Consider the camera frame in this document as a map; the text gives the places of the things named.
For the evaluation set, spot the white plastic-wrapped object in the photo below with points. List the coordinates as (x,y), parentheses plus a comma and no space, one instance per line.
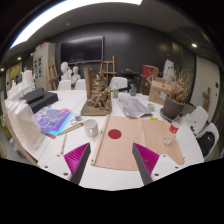
(168,70)

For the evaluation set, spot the flat round red coaster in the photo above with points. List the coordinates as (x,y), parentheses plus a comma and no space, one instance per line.
(114,134)

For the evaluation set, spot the small black box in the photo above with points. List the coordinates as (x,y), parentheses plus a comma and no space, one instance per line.
(33,94)

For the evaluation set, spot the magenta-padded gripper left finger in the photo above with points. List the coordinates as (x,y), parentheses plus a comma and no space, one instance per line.
(58,165)

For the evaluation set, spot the white paper sheets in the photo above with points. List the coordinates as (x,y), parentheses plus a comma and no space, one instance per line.
(188,120)

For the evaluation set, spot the thin wooden stick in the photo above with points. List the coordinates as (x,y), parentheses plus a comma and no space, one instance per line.
(63,144)

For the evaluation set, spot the black wall screen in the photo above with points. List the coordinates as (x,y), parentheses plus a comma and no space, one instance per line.
(81,49)

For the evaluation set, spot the large white plaster bust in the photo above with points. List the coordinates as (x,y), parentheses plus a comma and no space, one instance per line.
(65,71)

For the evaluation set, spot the purple and cyan print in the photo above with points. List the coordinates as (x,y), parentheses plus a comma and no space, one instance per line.
(53,120)

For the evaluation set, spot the small yellow item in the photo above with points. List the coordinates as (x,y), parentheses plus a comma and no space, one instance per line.
(153,118)

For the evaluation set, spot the red box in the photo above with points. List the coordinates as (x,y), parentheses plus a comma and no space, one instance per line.
(149,71)

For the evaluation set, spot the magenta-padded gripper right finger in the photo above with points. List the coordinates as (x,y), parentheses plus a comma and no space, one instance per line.
(163,165)

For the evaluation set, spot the round ceiling spotlights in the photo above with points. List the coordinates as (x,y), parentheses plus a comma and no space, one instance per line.
(194,45)

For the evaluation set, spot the tall wooden easel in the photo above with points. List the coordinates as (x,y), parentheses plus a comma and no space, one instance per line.
(52,75)

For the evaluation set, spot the grey glass bottle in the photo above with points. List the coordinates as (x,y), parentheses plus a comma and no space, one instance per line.
(132,90)

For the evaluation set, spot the white chair with backpack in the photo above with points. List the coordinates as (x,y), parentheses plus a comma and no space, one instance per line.
(213,130)

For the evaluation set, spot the large black box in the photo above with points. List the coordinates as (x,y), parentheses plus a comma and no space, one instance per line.
(46,100)

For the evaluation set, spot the green-labelled white bottle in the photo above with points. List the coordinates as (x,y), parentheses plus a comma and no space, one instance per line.
(115,90)

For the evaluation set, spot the white cabinet with posters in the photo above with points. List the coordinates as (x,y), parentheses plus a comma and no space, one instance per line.
(43,61)

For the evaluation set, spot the long white ceiling light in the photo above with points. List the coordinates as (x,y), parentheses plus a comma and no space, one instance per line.
(50,15)

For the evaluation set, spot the small clear glass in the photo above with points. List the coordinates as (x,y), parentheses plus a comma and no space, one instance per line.
(166,141)

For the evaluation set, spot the grey newspaper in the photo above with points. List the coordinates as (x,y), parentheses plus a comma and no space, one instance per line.
(133,106)

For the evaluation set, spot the clear red-labelled drink bottle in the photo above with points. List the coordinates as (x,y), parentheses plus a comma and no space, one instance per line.
(175,126)

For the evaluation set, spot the wooden cactus figure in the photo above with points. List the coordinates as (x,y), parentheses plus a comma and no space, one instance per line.
(206,99)

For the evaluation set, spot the tan wood-framed canvas panel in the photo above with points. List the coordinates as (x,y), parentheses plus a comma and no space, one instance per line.
(133,128)

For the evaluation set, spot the golden sculpture on wooden board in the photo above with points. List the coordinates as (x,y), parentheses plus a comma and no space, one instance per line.
(98,95)

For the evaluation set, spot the white ceramic mug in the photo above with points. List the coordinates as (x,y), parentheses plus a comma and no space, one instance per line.
(90,127)

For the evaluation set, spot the small white plaster bust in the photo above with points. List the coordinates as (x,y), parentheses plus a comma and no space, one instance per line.
(76,75)

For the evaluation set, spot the black backpack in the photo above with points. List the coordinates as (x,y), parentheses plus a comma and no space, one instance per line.
(206,143)

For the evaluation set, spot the white chair with papers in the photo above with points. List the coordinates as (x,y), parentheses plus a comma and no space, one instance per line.
(200,116)

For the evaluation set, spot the small black-labelled jar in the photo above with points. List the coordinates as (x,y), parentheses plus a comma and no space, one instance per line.
(77,116)

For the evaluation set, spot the small grey cup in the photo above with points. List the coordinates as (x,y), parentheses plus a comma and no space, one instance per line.
(150,107)

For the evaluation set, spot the brown cardboard box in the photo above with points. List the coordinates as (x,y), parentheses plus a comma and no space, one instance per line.
(159,90)

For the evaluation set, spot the white plastic bags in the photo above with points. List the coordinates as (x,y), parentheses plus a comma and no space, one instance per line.
(20,123)

